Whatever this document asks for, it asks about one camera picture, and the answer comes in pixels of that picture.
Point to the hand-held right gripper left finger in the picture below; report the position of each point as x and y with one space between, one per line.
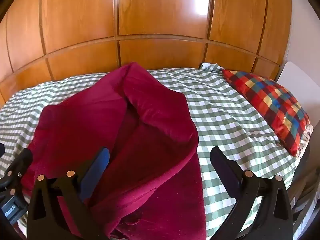
96 168

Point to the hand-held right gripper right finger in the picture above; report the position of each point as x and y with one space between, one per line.
225 166

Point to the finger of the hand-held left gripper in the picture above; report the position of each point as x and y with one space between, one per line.
21 161

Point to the crimson red garment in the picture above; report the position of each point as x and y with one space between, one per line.
130 140

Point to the green checkered bed sheet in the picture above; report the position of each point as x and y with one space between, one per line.
225 120

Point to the multicolour checkered pillow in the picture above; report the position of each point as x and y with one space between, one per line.
272 105

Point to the floral patterned pillow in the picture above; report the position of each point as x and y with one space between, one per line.
305 140

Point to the wooden panelled wardrobe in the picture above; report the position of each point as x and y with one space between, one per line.
150 25

